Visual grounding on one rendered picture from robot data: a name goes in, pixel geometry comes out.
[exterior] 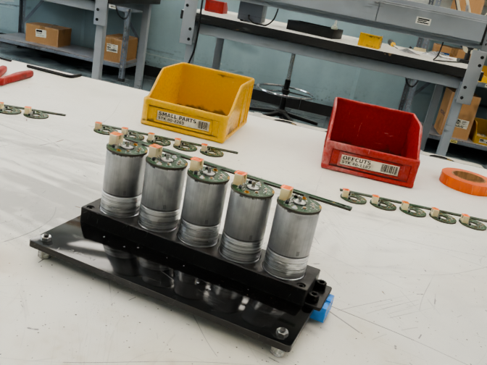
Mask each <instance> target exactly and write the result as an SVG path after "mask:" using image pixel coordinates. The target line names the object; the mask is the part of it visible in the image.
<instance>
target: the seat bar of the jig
mask: <svg viewBox="0 0 487 365"><path fill-rule="evenodd" d="M100 206H101V198H99V199H97V200H95V201H93V202H91V203H89V204H86V205H85V206H82V207H81V213H80V221H81V222H83V223H86V224H87V225H91V226H93V227H96V228H99V229H101V230H104V231H107V232H110V233H112V234H114V235H117V236H120V237H121V238H125V239H127V240H131V241H133V242H135V243H138V244H141V245H143V246H146V247H148V248H151V249H154V250H156V251H159V252H161V253H165V254H167V255H169V256H172V257H175V258H177V259H180V260H182V261H186V262H188V263H190V264H193V265H196V266H198V267H201V268H203V269H206V270H209V271H211V272H214V273H216V274H220V275H222V276H224V277H227V278H230V279H232V280H235V281H237V282H240V283H243V284H245V285H248V286H251V287H253V288H256V289H258V290H261V291H264V292H266V293H269V294H271V295H275V296H277V297H279V298H282V299H285V300H287V301H290V302H292V303H295V304H298V305H300V306H303V305H304V302H305V300H306V299H307V297H308V294H309V291H312V290H313V288H314V286H315V283H316V280H318V278H319V275H320V269H318V268H315V267H311V266H310V265H307V268H306V271H305V274H304V277H303V278H302V279H300V280H282V279H279V278H277V277H273V276H272V275H270V274H268V273H267V272H266V271H265V270H264V269H263V267H262V265H263V261H264V258H265V252H266V250H264V249H262V251H261V254H260V258H259V261H257V262H254V263H251V264H242V263H238V262H234V261H230V260H228V259H226V258H224V257H223V256H221V255H220V253H219V248H220V241H221V237H222V234H220V233H219V236H218V240H217V244H216V245H215V246H212V247H207V248H200V247H194V246H190V245H187V244H185V243H183V242H181V241H180V240H179V239H178V228H179V223H180V220H178V228H177V229H176V230H173V231H171V232H154V231H151V230H146V229H144V228H142V227H141V226H140V225H139V224H138V215H137V216H134V217H128V218H120V217H112V216H109V215H107V214H105V213H103V212H102V211H101V210H100Z"/></svg>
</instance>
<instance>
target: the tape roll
mask: <svg viewBox="0 0 487 365"><path fill-rule="evenodd" d="M439 180H440V182H441V183H443V184H444V185H446V186H448V187H450V188H452V189H454V190H458V191H459V192H462V193H466V194H470V195H474V196H485V197H486V196H487V177H485V176H482V175H479V174H477V173H475V172H471V171H467V170H464V169H458V168H451V167H446V168H443V169H442V170H441V174H440V177H439Z"/></svg>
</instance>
